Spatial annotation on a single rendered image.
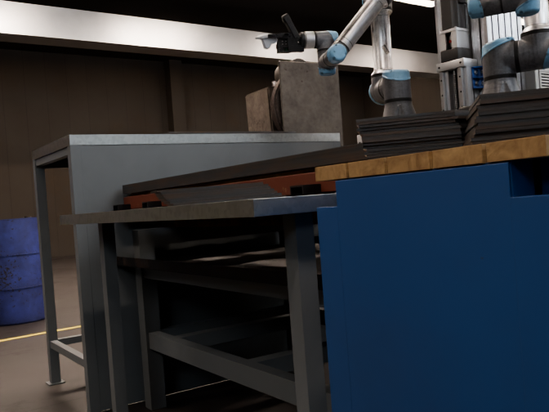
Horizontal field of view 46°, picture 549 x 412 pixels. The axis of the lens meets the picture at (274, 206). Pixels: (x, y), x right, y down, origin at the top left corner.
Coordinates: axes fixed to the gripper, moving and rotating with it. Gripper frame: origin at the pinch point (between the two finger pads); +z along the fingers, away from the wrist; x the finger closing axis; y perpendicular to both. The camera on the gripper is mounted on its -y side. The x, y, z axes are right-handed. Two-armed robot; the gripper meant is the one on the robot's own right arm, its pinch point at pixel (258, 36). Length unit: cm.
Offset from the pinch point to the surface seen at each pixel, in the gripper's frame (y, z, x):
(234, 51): -69, -108, 769
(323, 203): 50, 22, -170
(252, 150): 48.6, 4.8, 1.6
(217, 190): 50, 37, -136
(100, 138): 39, 68, -23
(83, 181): 55, 75, -28
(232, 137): 42.6, 14.0, -1.4
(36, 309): 166, 136, 203
